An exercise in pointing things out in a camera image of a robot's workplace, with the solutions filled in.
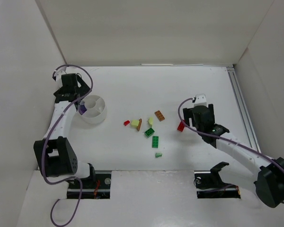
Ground yellow lego brick left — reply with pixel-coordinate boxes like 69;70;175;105
131;120;140;128

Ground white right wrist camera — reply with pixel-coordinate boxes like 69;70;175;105
193;94;207;107

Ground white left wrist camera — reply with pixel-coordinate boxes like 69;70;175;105
52;67;66;88

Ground brown curved lego piece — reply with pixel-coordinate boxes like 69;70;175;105
136;118;142;131

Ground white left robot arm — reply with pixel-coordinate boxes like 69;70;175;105
34;73;96;181

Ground green square lego brick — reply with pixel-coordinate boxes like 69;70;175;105
144;128;155;138

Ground yellow lego piece right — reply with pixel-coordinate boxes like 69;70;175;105
148;117;153;127

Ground white round divided container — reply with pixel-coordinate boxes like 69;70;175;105
80;95;107;124

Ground orange flat lego brick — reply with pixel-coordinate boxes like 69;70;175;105
154;110;165;122

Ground green long lego brick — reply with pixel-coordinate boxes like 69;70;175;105
152;136;159;148

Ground red lego brick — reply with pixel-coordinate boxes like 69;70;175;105
177;121;185;132

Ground aluminium rail right side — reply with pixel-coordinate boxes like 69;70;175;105
226;67;260;151

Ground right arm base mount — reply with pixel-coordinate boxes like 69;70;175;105
194;162;241;199

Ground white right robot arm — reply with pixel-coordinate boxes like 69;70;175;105
177;104;284;208

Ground purple arched lego piece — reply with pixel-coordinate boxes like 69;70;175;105
78;105;87;115

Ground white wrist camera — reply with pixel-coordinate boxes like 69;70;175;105
193;94;207;107
52;67;66;88

